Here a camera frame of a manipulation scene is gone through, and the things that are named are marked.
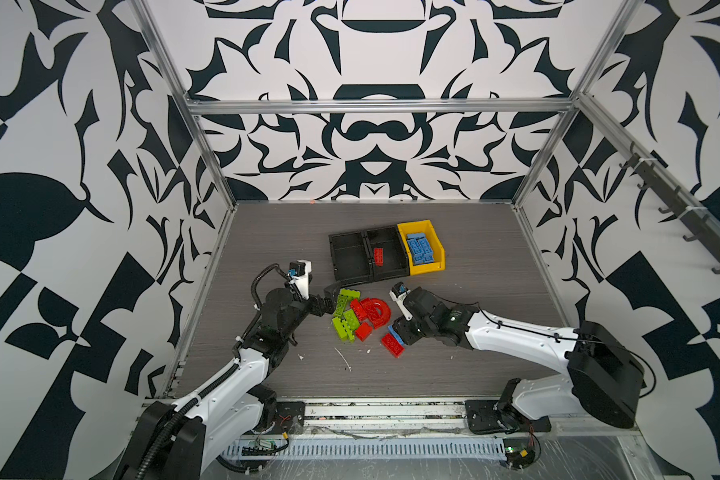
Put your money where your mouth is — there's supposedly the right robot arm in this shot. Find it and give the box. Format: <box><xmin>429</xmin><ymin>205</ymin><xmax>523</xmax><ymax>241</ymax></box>
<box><xmin>390</xmin><ymin>283</ymin><xmax>644</xmax><ymax>434</ymax></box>

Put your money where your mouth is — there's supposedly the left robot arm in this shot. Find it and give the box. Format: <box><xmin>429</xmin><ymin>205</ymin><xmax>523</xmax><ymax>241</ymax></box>
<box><xmin>114</xmin><ymin>260</ymin><xmax>341</xmax><ymax>479</ymax></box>

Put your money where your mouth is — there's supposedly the green brick upper left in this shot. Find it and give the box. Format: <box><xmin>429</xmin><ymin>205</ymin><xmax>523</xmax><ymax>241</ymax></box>
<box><xmin>332</xmin><ymin>294</ymin><xmax>351</xmax><ymax>317</ymax></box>

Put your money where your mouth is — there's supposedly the green brick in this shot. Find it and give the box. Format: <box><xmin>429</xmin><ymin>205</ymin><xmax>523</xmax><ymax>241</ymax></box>
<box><xmin>339</xmin><ymin>289</ymin><xmax>361</xmax><ymax>299</ymax></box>
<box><xmin>342</xmin><ymin>309</ymin><xmax>361</xmax><ymax>339</ymax></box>
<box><xmin>331</xmin><ymin>317</ymin><xmax>355</xmax><ymax>342</ymax></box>
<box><xmin>332</xmin><ymin>294</ymin><xmax>351</xmax><ymax>317</ymax></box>

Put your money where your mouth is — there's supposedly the green brick top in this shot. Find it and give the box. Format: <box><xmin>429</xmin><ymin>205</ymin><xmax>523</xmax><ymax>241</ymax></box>
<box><xmin>339</xmin><ymin>289</ymin><xmax>361</xmax><ymax>299</ymax></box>

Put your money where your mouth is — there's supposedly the green brick lower left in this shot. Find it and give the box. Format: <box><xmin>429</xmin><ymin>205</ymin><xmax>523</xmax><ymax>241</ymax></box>
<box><xmin>331</xmin><ymin>317</ymin><xmax>355</xmax><ymax>342</ymax></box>

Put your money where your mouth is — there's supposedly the green brick middle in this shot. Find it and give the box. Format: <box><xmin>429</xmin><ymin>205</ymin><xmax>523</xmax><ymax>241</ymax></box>
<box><xmin>342</xmin><ymin>309</ymin><xmax>361</xmax><ymax>339</ymax></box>

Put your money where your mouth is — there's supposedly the left black bin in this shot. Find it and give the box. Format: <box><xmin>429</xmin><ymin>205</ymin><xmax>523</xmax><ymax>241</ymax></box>
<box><xmin>329</xmin><ymin>230</ymin><xmax>373</xmax><ymax>287</ymax></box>

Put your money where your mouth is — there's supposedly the black bin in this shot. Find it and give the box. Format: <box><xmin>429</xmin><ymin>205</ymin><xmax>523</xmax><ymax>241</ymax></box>
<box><xmin>329</xmin><ymin>230</ymin><xmax>373</xmax><ymax>287</ymax></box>
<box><xmin>366</xmin><ymin>225</ymin><xmax>410</xmax><ymax>282</ymax></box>

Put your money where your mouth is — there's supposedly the red brick front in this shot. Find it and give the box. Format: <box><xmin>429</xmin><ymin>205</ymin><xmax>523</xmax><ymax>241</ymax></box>
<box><xmin>381</xmin><ymin>333</ymin><xmax>405</xmax><ymax>358</ymax></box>

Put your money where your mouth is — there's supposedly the right black bin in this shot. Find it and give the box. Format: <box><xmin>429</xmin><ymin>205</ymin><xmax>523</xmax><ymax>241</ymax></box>
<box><xmin>366</xmin><ymin>225</ymin><xmax>410</xmax><ymax>282</ymax></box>

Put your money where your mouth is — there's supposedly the yellow bin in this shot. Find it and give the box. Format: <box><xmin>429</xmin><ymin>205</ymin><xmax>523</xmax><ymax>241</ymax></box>
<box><xmin>397</xmin><ymin>220</ymin><xmax>446</xmax><ymax>276</ymax></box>

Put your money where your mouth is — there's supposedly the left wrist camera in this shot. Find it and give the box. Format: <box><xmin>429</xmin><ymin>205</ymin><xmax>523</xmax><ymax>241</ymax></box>
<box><xmin>288</xmin><ymin>260</ymin><xmax>312</xmax><ymax>300</ymax></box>

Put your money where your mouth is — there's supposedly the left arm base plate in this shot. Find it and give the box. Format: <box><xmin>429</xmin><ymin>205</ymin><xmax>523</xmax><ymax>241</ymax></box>
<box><xmin>248</xmin><ymin>400</ymin><xmax>306</xmax><ymax>435</ymax></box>

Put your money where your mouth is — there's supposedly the aluminium front rail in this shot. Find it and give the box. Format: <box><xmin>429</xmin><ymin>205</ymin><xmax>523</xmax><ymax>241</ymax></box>
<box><xmin>133</xmin><ymin>395</ymin><xmax>637</xmax><ymax>439</ymax></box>

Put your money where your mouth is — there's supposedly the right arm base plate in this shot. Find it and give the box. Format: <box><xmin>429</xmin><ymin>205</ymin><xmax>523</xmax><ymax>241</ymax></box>
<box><xmin>464</xmin><ymin>399</ymin><xmax>552</xmax><ymax>435</ymax></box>

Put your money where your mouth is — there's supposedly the white cable duct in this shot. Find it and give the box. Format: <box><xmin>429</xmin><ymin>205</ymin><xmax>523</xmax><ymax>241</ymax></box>
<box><xmin>221</xmin><ymin>437</ymin><xmax>506</xmax><ymax>461</ymax></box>

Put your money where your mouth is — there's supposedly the wall hook rail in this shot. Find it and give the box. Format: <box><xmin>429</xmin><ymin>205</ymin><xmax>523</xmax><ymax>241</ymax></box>
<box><xmin>620</xmin><ymin>143</ymin><xmax>720</xmax><ymax>275</ymax></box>

